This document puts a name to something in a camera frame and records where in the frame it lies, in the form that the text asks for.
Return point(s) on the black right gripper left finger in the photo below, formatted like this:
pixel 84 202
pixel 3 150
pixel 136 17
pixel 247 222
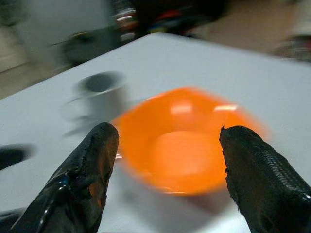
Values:
pixel 80 179

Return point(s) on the black object at table edge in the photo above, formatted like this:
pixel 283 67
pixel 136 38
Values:
pixel 12 154

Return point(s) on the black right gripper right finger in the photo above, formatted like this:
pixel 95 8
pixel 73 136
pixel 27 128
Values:
pixel 262 182

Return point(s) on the white ceramic mug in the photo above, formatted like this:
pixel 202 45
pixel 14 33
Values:
pixel 102 97

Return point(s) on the orange plastic bowl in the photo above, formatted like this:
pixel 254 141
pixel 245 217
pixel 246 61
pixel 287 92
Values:
pixel 184 143

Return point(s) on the dark cluttered shelf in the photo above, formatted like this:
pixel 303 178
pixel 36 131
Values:
pixel 170 17

